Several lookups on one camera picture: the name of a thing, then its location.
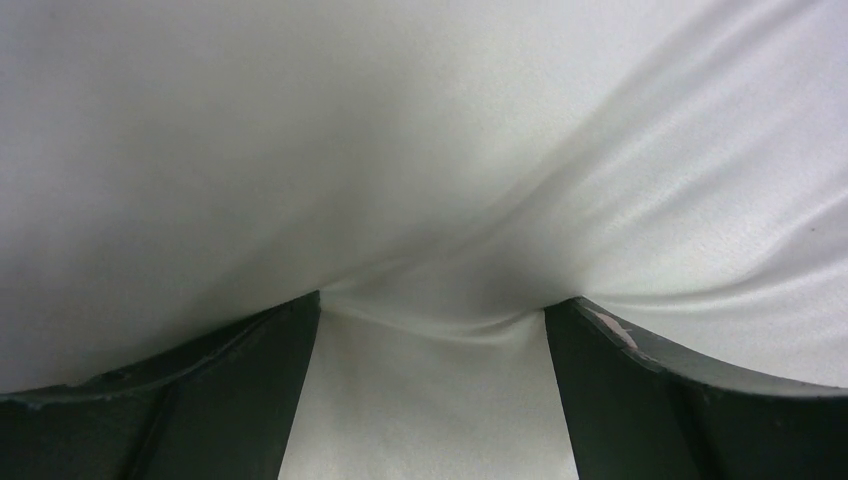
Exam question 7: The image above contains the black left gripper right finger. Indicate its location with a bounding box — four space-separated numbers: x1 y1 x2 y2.
544 298 847 479

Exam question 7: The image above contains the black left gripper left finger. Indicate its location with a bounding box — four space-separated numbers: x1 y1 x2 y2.
1 293 320 479

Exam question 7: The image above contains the white pillow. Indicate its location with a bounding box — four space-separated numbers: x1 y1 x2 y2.
1 1 847 479

